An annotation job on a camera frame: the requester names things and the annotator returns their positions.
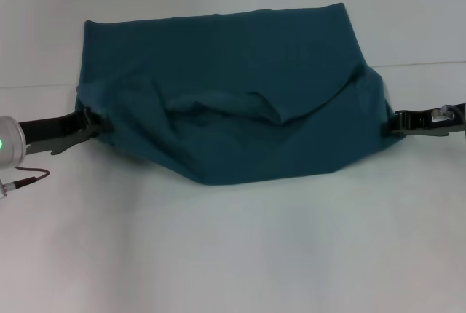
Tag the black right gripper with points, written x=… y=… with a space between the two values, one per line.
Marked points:
x=433 y=121

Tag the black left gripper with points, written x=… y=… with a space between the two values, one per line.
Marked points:
x=51 y=127

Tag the teal FREE print t-shirt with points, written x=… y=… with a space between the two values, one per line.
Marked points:
x=233 y=109

